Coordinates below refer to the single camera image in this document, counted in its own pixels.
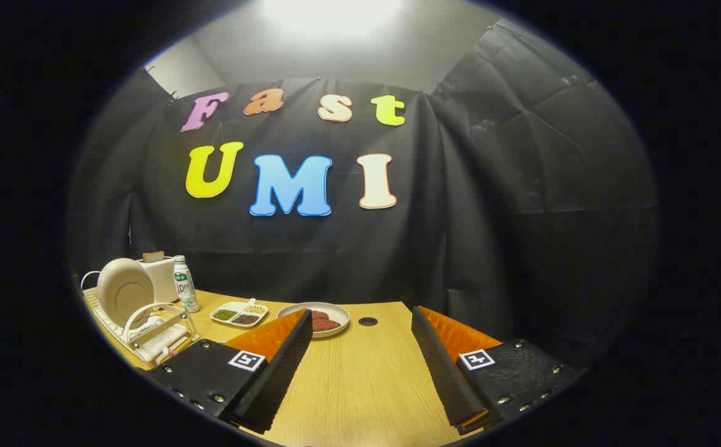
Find white wire dish rack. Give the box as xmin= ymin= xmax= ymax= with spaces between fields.
xmin=80 ymin=270 xmax=201 ymax=366

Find white divided bean dish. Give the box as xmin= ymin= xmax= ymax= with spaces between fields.
xmin=210 ymin=299 xmax=270 ymax=328

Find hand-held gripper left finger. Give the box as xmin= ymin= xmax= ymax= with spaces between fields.
xmin=148 ymin=307 xmax=315 ymax=435

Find beige round plate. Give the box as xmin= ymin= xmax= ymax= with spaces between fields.
xmin=97 ymin=258 xmax=156 ymax=330

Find white green label bottle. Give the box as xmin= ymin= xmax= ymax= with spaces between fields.
xmin=172 ymin=255 xmax=200 ymax=314

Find grey plate with meat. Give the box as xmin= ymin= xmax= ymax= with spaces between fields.
xmin=277 ymin=302 xmax=351 ymax=339

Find black backdrop cloth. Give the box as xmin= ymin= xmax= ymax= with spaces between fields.
xmin=69 ymin=19 xmax=659 ymax=373

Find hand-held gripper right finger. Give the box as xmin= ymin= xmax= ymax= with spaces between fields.
xmin=410 ymin=305 xmax=586 ymax=436

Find white toaster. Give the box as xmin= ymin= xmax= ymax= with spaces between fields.
xmin=137 ymin=256 xmax=180 ymax=305

